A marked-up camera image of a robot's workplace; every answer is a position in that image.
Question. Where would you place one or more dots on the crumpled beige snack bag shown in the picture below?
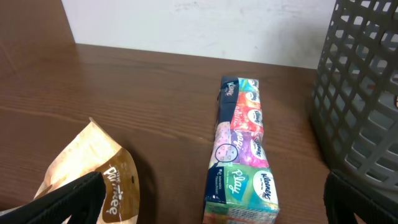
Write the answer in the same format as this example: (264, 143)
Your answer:
(94, 149)

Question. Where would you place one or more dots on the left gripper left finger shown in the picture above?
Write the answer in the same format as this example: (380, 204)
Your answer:
(80, 201)

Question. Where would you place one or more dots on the Kleenex tissue multipack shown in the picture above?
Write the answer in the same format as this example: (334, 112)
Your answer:
(240, 185)

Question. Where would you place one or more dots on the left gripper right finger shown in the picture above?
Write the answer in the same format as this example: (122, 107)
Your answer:
(345, 199)

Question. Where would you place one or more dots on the grey plastic basket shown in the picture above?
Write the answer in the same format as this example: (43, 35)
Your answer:
(354, 98)

